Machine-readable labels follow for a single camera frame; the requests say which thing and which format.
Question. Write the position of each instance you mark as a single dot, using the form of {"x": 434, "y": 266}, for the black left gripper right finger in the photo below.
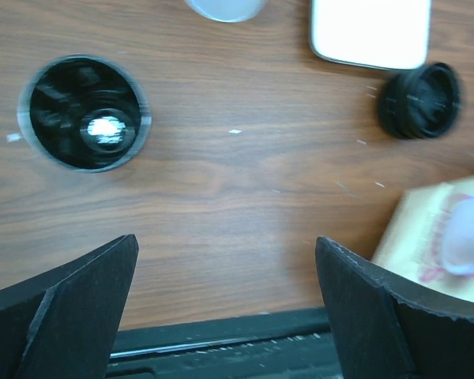
{"x": 385, "y": 326}

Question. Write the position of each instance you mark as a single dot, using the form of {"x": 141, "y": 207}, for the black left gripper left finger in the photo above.
{"x": 62, "y": 323}

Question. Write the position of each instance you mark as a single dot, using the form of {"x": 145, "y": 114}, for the pink cakes paper bag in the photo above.
{"x": 430, "y": 238}

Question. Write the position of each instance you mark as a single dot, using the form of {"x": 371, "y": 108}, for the black coffee cup stack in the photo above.
{"x": 85, "y": 113}

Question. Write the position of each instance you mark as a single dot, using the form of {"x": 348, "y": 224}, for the white rectangular plate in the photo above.
{"x": 380, "y": 34}

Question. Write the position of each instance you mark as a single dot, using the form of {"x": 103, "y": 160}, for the frosted white utensil cup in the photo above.
{"x": 227, "y": 11}

